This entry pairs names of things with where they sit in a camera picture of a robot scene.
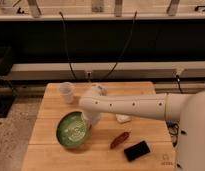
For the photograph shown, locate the white wall rail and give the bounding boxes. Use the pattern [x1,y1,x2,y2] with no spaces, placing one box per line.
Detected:
[6,61,205,80]

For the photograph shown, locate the green ceramic bowl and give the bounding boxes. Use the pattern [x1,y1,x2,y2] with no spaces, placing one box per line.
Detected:
[56,111,89,149]

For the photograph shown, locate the black hanging cable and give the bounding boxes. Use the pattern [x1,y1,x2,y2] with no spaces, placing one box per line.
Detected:
[58,11,78,81]
[100,10,138,82]

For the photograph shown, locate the white tube bottle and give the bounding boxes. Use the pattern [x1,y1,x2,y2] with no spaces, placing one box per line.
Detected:
[97,85,107,95]

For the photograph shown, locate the white rectangular packet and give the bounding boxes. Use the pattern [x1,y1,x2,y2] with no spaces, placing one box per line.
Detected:
[116,114,131,123]

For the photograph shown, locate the right black hanging cable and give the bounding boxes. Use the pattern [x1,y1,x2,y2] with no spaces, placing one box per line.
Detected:
[100,10,138,82]

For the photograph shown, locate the clear plastic cup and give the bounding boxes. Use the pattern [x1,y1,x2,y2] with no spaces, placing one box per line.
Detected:
[58,82,74,104]

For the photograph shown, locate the white wall power outlet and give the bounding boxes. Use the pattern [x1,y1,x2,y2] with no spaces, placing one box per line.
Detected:
[85,71,92,82]

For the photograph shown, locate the black rectangular phone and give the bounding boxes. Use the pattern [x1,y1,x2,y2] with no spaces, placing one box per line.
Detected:
[124,141,150,162]

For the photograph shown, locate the left black hanging cable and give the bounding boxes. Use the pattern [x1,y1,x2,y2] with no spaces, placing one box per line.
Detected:
[58,11,78,81]

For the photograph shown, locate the red-brown sausage toy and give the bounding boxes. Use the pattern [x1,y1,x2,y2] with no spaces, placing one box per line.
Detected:
[110,132,130,149]

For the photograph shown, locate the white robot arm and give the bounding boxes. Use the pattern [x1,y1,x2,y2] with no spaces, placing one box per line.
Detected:
[79,86,205,171]

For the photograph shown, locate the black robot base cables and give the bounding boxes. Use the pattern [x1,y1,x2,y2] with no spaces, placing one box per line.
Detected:
[167,120,181,148]

